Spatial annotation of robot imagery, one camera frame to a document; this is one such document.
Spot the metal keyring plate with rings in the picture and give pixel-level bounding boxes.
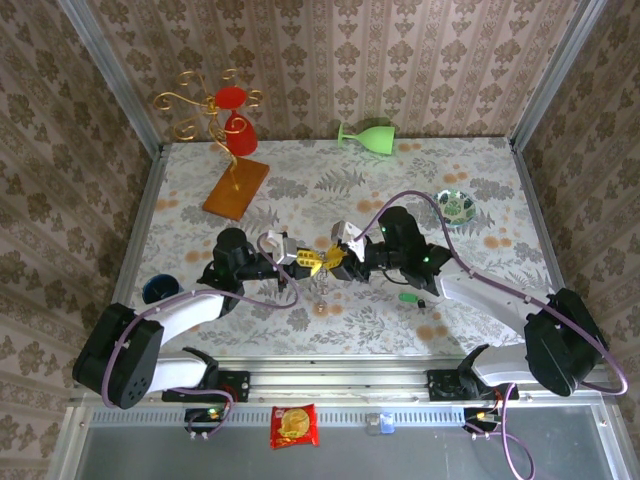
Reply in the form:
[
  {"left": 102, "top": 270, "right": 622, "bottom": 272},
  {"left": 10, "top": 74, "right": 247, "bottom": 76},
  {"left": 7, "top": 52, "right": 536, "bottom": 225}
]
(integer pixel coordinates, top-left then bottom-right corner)
[{"left": 310, "top": 263, "right": 335, "bottom": 310}]

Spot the leaf pattern bowl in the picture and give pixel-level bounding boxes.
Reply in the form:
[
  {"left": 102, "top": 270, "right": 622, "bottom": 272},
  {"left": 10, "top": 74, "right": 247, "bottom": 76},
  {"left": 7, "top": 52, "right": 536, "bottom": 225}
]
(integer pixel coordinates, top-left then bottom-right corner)
[{"left": 432, "top": 188, "right": 477, "bottom": 229}]

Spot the dark blue mug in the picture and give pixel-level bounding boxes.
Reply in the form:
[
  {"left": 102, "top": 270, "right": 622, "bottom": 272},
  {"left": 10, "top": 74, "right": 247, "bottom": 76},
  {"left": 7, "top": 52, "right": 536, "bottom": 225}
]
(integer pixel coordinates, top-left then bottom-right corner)
[{"left": 141, "top": 273, "right": 181, "bottom": 305}]

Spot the green wine glass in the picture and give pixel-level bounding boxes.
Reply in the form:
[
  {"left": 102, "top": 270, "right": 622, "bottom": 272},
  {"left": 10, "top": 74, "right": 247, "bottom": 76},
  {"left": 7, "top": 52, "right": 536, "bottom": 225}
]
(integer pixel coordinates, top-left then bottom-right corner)
[{"left": 336, "top": 121, "right": 397, "bottom": 156}]

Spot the red wine glass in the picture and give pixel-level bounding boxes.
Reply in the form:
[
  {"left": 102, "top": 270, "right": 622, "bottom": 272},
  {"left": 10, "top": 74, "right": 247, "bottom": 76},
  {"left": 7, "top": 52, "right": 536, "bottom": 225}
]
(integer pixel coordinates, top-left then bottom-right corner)
[{"left": 214, "top": 85, "right": 259, "bottom": 157}]

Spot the perforated metal strip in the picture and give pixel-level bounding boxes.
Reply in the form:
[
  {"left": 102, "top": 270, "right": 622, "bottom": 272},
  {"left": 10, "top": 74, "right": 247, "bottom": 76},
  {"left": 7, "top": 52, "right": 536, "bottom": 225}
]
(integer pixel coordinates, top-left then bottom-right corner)
[{"left": 87, "top": 405, "right": 466, "bottom": 427}]

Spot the red snack packet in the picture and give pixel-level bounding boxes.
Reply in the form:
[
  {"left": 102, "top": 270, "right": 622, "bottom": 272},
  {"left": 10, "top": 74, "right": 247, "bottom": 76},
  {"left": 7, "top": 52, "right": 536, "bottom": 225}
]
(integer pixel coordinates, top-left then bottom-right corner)
[{"left": 270, "top": 403, "right": 320, "bottom": 450}]

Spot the blue silver USB stick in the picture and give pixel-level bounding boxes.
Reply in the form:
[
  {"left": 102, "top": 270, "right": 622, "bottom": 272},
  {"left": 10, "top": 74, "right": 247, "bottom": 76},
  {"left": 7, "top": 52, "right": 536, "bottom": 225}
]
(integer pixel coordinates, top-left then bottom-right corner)
[{"left": 367, "top": 412, "right": 395, "bottom": 435}]

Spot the grey metal shelf panel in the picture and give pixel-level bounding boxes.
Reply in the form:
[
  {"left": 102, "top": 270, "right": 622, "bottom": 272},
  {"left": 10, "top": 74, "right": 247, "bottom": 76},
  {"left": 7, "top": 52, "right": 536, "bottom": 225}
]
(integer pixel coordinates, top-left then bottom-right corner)
[{"left": 74, "top": 424, "right": 616, "bottom": 480}]

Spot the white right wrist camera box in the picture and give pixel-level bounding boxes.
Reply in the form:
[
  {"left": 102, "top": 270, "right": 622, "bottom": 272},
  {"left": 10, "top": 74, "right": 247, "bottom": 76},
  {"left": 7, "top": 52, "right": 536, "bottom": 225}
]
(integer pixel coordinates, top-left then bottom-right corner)
[{"left": 331, "top": 219, "right": 372, "bottom": 262}]

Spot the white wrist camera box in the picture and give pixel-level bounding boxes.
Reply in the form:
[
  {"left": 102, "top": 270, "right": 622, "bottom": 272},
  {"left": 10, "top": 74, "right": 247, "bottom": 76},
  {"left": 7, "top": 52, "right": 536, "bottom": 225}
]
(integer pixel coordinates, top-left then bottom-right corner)
[
  {"left": 263, "top": 230, "right": 300, "bottom": 267},
  {"left": 331, "top": 219, "right": 372, "bottom": 262}
]

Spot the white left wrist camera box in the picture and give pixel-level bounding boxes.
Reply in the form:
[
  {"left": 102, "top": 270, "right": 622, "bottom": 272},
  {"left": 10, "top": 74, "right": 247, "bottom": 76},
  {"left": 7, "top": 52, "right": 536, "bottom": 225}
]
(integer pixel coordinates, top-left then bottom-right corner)
[{"left": 263, "top": 230, "right": 300, "bottom": 267}]

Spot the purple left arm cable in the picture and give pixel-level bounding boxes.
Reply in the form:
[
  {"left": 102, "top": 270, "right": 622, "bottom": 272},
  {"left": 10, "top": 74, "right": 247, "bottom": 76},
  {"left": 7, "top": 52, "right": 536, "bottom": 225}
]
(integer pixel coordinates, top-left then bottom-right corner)
[{"left": 102, "top": 232, "right": 301, "bottom": 409}]

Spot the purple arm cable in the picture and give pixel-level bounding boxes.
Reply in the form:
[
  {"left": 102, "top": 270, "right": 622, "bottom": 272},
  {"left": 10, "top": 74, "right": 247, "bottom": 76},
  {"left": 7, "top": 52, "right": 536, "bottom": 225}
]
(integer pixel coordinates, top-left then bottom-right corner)
[
  {"left": 102, "top": 232, "right": 301, "bottom": 409},
  {"left": 357, "top": 189, "right": 629, "bottom": 479}
]

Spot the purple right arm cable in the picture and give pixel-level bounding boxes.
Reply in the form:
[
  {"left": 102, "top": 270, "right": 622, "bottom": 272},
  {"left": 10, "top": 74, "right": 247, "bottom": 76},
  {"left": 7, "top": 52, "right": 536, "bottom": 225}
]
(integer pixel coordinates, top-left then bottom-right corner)
[{"left": 357, "top": 189, "right": 629, "bottom": 479}]

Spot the gold wire rack wooden base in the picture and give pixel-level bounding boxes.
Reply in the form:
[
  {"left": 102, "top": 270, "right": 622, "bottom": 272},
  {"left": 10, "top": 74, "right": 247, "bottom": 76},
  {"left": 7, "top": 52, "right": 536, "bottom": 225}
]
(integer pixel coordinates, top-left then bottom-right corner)
[{"left": 152, "top": 69, "right": 272, "bottom": 222}]

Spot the aluminium table side rail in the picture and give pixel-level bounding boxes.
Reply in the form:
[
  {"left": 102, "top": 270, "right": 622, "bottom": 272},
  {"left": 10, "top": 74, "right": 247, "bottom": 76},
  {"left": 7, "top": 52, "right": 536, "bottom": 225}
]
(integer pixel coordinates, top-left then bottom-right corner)
[
  {"left": 509, "top": 139, "right": 589, "bottom": 361},
  {"left": 97, "top": 144, "right": 169, "bottom": 361}
]

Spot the long aluminium base rail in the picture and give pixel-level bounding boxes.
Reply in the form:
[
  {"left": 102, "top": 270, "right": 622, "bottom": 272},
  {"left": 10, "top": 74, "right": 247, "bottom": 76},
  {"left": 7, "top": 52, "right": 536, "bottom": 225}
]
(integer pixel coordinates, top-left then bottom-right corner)
[{"left": 69, "top": 355, "right": 609, "bottom": 405}]

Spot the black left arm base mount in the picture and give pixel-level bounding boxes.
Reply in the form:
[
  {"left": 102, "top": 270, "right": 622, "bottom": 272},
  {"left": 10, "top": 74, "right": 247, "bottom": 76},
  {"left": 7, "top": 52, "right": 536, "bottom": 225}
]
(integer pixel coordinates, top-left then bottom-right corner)
[{"left": 160, "top": 370, "right": 252, "bottom": 404}]

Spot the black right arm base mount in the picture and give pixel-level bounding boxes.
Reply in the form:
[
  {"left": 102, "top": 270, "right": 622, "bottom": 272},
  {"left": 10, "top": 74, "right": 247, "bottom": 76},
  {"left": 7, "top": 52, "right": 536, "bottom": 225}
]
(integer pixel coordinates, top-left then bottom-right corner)
[{"left": 426, "top": 368, "right": 521, "bottom": 402}]

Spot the small control board with wires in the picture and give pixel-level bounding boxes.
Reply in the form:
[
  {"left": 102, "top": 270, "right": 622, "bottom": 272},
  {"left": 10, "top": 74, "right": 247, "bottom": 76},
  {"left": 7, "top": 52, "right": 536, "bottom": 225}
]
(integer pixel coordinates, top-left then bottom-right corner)
[
  {"left": 183, "top": 405, "right": 235, "bottom": 442},
  {"left": 460, "top": 405, "right": 505, "bottom": 442}
]

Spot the aluminium frame post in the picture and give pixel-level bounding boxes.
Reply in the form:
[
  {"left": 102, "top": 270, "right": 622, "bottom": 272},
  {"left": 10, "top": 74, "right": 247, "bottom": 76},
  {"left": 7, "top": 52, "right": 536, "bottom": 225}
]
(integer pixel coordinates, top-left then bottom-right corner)
[
  {"left": 56, "top": 0, "right": 165, "bottom": 151},
  {"left": 508, "top": 0, "right": 612, "bottom": 149}
]

